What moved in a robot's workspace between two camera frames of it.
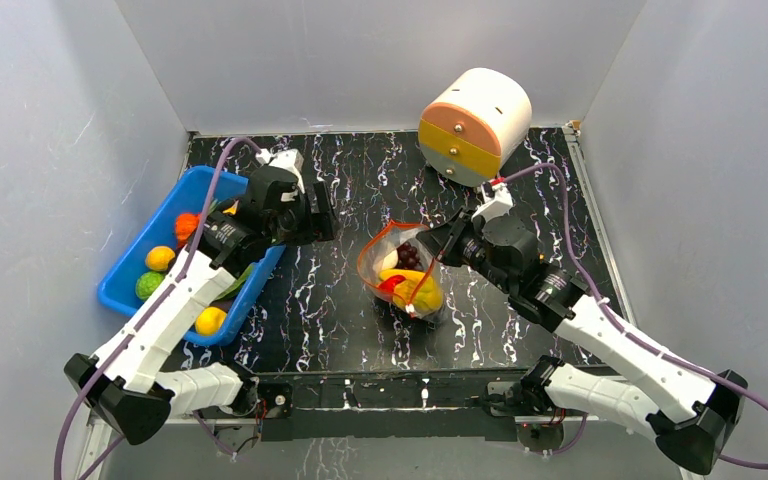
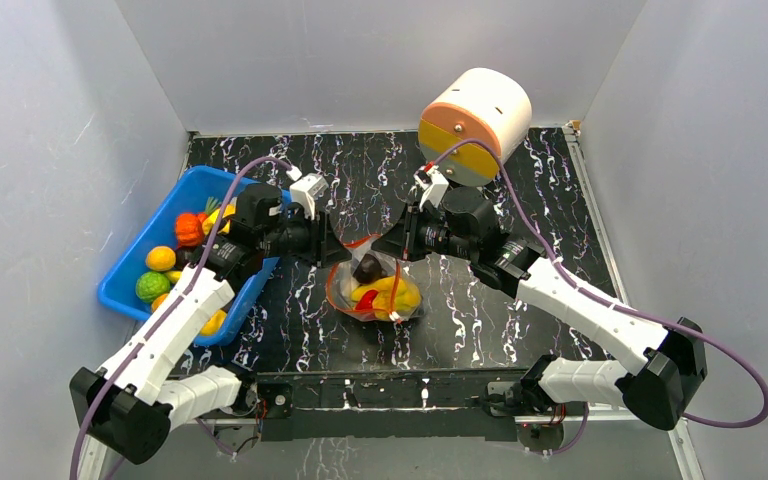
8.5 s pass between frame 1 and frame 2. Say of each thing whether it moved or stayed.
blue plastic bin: stayed
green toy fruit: stayed
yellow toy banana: moved
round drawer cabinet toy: stayed
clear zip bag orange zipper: moved
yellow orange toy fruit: stayed
